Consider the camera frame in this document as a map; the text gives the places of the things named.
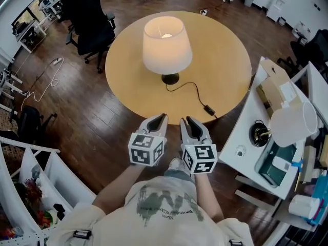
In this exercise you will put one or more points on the dried brown plant pot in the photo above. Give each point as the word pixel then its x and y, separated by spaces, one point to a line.
pixel 33 191

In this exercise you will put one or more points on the white metal shelf rack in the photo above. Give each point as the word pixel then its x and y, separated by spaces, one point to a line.
pixel 69 186

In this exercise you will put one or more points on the round wooden table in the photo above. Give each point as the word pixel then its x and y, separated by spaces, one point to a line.
pixel 217 73

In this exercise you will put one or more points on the black office chair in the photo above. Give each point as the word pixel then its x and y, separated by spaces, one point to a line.
pixel 315 50
pixel 30 119
pixel 89 29

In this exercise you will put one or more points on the white rectangular device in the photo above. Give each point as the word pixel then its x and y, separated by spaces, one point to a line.
pixel 280 163

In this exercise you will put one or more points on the white trash bin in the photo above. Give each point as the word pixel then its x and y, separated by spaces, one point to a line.
pixel 248 1

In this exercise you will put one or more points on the grey green storage tray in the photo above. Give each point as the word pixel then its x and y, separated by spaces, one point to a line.
pixel 269 163

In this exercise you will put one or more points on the white desk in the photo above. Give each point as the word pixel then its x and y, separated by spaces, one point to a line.
pixel 52 8
pixel 241 137

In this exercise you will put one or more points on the person's left forearm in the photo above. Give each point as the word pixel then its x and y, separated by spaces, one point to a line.
pixel 118 188

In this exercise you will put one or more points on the person's cream printed T-shirt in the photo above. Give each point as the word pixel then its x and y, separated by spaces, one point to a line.
pixel 123 229

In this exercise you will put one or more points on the person's blue jeans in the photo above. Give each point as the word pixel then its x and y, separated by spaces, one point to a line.
pixel 179 175

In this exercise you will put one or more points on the orange flowers pot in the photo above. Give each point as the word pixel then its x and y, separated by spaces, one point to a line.
pixel 46 218

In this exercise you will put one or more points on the white plastic jug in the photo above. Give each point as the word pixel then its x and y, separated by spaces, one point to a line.
pixel 302 206

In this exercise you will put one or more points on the white table lamp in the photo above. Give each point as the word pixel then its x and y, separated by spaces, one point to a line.
pixel 166 52

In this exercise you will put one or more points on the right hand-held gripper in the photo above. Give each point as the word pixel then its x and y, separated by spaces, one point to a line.
pixel 201 158

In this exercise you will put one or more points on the blue plastic tool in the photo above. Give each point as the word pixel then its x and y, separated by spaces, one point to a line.
pixel 297 163

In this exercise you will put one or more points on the person's white shoe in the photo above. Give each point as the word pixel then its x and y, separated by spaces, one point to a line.
pixel 176 164

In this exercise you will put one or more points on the tan cardboard packet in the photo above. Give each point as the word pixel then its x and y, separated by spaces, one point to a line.
pixel 309 163

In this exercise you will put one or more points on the brown cardboard box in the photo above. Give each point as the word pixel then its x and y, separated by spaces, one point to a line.
pixel 275 91

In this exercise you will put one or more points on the black harness buckle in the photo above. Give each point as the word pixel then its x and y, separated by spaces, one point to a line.
pixel 82 234
pixel 235 243

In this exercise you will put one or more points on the blue plastic crate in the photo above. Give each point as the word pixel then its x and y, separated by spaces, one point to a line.
pixel 321 196

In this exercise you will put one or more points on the white water dispenser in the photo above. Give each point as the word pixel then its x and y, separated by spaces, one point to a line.
pixel 278 1

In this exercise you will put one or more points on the person's right forearm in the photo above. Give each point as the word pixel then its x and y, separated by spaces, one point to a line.
pixel 207 196

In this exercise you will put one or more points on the small white power socket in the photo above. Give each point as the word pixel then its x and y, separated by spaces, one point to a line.
pixel 203 12

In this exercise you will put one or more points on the pale flowers pot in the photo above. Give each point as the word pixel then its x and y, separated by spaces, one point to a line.
pixel 36 174

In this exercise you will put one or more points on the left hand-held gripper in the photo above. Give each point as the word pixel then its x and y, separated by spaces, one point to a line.
pixel 143 151

